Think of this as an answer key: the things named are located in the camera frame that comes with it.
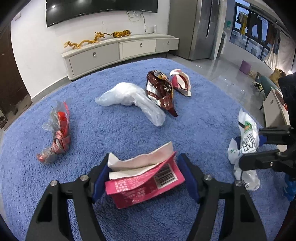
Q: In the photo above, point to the dark brown door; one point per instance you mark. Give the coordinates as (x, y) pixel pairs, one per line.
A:
(11, 76)

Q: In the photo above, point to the white printed plastic bag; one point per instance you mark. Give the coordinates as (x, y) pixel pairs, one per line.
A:
(247, 139)

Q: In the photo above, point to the white television cabinet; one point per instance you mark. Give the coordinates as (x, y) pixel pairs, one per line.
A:
(111, 54)

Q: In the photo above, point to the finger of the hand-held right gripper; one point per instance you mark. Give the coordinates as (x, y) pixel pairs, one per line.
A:
(259, 161)
(275, 135)

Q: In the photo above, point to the brown snack wrapper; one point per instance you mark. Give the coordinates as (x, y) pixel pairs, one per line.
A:
(159, 90)

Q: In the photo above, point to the green chair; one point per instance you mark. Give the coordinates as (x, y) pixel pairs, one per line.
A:
(266, 82)

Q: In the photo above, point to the white hanging sheet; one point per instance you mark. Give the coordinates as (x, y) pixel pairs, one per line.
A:
(281, 55)

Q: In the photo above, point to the pink carton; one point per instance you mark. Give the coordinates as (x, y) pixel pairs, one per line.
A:
(143, 187)

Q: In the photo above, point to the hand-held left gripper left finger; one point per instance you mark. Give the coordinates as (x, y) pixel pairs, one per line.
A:
(100, 180)

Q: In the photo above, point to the red white crumpled wrapper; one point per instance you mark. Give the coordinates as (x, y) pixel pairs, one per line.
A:
(180, 82)

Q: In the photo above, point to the golden tiger ornament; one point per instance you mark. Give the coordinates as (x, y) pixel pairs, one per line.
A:
(121, 33)

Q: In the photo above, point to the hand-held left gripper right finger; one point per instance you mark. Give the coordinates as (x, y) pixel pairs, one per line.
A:
(190, 183)

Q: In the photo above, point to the steel refrigerator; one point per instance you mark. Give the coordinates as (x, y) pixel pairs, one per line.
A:
(196, 30)

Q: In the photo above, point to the large window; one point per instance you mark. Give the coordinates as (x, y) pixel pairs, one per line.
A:
(245, 39)

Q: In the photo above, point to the golden dragon ornament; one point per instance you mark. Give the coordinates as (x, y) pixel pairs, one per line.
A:
(85, 42)

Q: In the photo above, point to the hanging clothes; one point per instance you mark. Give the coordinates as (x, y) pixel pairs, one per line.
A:
(254, 20)

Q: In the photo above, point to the white wall socket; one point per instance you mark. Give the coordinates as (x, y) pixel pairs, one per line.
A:
(155, 29)

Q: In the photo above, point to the black wall television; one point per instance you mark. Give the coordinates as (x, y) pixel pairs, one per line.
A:
(99, 10)

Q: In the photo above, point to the blue fluffy blanket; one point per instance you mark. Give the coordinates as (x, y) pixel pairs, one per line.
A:
(115, 129)

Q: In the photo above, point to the white side table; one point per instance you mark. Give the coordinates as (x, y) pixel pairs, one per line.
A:
(275, 106)

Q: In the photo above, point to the red clear plastic wrapper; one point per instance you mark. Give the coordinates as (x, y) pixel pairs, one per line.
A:
(59, 136)

